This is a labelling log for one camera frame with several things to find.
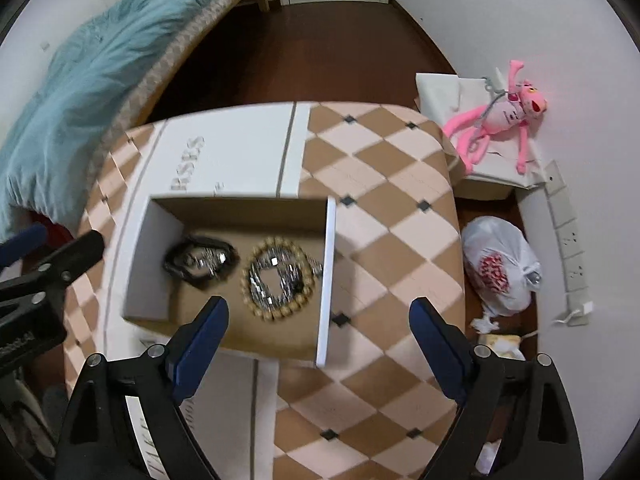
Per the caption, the cardboard box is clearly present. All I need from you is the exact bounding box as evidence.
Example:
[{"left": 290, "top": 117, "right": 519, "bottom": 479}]
[{"left": 122, "top": 196, "right": 337, "bottom": 367}]

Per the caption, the white power strip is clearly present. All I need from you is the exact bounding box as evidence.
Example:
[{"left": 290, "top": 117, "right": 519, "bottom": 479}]
[{"left": 542, "top": 160, "right": 592, "bottom": 311}]

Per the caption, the checkered printed tablecloth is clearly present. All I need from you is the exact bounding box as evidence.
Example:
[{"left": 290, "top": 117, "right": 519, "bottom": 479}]
[{"left": 65, "top": 101, "right": 466, "bottom": 480}]

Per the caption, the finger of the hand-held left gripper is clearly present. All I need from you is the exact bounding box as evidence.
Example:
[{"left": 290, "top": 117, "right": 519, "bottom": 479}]
[
  {"left": 0, "top": 230, "right": 107, "bottom": 311},
  {"left": 0, "top": 224, "right": 48, "bottom": 267}
]

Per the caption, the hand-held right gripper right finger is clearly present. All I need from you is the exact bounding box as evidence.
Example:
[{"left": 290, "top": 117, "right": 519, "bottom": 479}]
[{"left": 409, "top": 297, "right": 586, "bottom": 480}]

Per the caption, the white plastic bag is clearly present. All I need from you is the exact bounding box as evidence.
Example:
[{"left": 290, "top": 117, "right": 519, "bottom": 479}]
[{"left": 461, "top": 216, "right": 543, "bottom": 317}]

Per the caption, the black wristband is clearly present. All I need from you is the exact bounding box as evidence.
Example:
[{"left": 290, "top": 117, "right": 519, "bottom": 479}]
[{"left": 163, "top": 236, "right": 238, "bottom": 288}]

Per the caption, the pink plush toy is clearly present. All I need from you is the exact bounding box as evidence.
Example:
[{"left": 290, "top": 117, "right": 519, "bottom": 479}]
[{"left": 442, "top": 60, "right": 549, "bottom": 173}]

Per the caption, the white cable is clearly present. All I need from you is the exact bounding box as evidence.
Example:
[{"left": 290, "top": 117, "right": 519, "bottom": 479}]
[{"left": 520, "top": 309, "right": 585, "bottom": 339}]

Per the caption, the silver disc bracelet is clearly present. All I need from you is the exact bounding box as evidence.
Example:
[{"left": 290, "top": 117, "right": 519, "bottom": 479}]
[{"left": 182, "top": 250, "right": 228, "bottom": 276}]

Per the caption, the thick silver chain bracelet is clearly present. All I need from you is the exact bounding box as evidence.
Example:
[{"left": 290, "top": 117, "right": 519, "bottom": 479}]
[{"left": 250, "top": 247, "right": 323, "bottom": 306}]

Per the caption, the small beige packet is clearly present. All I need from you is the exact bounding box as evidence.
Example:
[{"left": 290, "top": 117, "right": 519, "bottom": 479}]
[{"left": 477, "top": 332, "right": 526, "bottom": 361}]

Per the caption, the small brown carton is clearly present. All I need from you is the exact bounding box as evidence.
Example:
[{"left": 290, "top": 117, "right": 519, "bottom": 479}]
[{"left": 452, "top": 172, "right": 516, "bottom": 201}]

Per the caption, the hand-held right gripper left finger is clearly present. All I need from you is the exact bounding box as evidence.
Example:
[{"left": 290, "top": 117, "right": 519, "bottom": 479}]
[{"left": 57, "top": 296, "right": 230, "bottom": 480}]

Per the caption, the crumpled white tissue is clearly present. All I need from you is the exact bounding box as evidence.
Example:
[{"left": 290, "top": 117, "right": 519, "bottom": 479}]
[{"left": 470, "top": 312, "right": 501, "bottom": 333}]

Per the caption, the wooden bead bracelet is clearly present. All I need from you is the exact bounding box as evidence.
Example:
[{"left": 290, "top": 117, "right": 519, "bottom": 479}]
[{"left": 241, "top": 240, "right": 316, "bottom": 321}]

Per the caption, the bed with patterned sheet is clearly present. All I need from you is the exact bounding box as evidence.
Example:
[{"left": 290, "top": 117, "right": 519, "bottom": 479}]
[{"left": 0, "top": 0, "right": 271, "bottom": 243}]

